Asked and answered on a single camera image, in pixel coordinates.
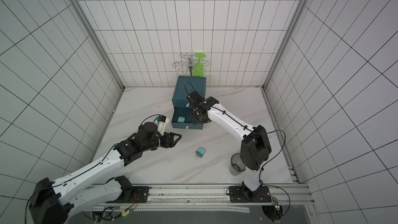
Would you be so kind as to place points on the green plastic goblet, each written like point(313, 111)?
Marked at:
point(198, 67)

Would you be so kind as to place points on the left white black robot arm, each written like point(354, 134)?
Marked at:
point(56, 201)

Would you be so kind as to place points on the dark transparent cup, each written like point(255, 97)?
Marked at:
point(236, 167)

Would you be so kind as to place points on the teal plug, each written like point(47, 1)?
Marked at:
point(181, 119)
point(200, 152)

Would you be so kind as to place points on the metal cup rack stand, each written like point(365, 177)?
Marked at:
point(185, 64)

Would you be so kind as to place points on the teal yellow drawer cabinet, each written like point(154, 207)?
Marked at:
point(184, 86)

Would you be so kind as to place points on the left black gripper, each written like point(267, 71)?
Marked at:
point(169, 140)

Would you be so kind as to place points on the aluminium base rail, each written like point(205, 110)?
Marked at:
point(275, 200)

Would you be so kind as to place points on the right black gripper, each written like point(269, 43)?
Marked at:
point(199, 113)

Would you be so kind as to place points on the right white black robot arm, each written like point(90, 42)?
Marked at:
point(255, 147)

